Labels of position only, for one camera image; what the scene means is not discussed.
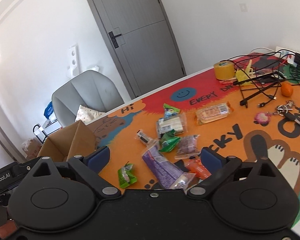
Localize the clear white biscuit packet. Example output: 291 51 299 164
156 113 187 139

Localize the orange snack packet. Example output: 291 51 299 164
185 159 211 180

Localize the brown cardboard box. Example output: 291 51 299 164
38 120 97 162

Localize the brown grain snack packet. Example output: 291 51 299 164
174 134 200 160

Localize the small green candy packet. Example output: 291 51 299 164
117 163 138 189

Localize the brown box on floor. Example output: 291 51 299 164
21 138 42 160

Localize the purple snack bag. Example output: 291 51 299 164
142 145 196 190

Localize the white dotted cushion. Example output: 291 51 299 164
75 105 105 125

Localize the orange cracker packet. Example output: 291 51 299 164
196 102 234 125

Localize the green foil snack packet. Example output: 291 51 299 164
159 129 181 153

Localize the small black clear packet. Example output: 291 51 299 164
135 129 157 146

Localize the green blue snack sachet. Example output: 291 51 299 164
163 103 180 119

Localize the blue plastic bag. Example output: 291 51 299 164
44 101 56 121

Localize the colourful cartoon table mat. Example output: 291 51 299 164
89 64 300 235

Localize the grey armchair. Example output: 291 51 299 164
52 70 124 127

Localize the key bunch with car key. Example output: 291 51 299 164
275 100 300 126

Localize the yellow plastic bag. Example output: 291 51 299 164
235 69 251 86

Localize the yellow tape roll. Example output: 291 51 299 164
213 61 235 81

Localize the orange mandarin fruit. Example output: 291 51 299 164
281 82 294 98

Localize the white power strip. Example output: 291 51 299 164
275 46 300 67

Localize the grey door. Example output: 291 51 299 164
87 0 186 98

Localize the pink fluffy keychain charm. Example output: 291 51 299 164
254 112 271 126

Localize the black usb cable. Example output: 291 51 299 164
257 77 285 108

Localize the white wall socket plate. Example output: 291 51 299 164
67 45 79 79

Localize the black door handle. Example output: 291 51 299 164
108 31 122 49

